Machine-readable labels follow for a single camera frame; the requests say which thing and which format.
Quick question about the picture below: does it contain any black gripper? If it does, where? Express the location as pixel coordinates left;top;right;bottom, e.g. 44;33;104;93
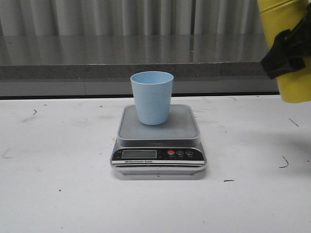
260;3;311;79

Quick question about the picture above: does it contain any light blue plastic cup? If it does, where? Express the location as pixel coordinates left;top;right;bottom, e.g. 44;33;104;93
130;71;174;125

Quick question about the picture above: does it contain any yellow squeeze bottle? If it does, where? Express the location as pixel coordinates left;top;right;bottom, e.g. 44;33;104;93
258;0;311;103

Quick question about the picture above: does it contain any silver digital kitchen scale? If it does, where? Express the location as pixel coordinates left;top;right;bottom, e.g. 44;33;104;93
110;104;207;180

